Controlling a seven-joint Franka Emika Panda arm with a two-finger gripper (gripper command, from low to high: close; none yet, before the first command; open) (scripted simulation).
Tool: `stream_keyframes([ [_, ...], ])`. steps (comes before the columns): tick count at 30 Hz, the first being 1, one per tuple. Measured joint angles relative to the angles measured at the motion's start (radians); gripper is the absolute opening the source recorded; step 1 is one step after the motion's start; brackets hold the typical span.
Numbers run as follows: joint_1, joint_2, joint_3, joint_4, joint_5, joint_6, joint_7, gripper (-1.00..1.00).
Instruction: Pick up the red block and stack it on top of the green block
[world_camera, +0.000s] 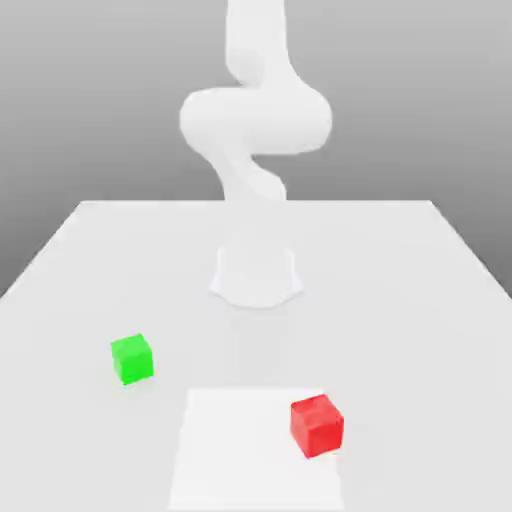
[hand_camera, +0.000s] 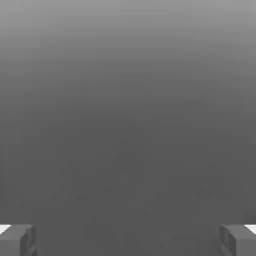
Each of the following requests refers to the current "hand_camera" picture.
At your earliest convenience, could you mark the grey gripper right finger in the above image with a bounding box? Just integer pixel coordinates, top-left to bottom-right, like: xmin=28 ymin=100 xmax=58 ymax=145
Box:
xmin=219 ymin=223 xmax=256 ymax=256

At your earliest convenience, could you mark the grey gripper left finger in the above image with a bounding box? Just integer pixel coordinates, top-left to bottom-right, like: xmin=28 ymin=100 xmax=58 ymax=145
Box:
xmin=0 ymin=223 xmax=38 ymax=256

